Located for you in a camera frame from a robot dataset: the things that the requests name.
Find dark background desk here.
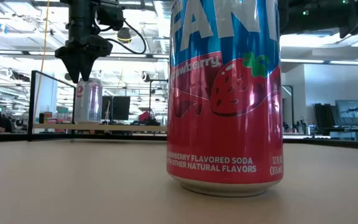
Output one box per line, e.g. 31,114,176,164
321,126,358,141

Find black ceiling dome camera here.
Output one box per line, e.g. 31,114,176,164
116,27,132,44

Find silver Diet Coke can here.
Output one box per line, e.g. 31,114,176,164
74,78,103,124

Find black computer monitor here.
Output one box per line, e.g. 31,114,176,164
101,95,131,121

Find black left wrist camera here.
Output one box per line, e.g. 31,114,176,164
96,0,126,32

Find red Fanta strawberry can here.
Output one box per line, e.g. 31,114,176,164
165,0,285,198

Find wooden shelf board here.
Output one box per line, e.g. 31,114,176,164
32,123,168,133

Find grey computer monitor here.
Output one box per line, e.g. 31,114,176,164
335,99,358,127

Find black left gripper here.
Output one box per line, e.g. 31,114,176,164
54,0,114,84

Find colourful boxes stack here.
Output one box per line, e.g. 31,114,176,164
39,107,74,133

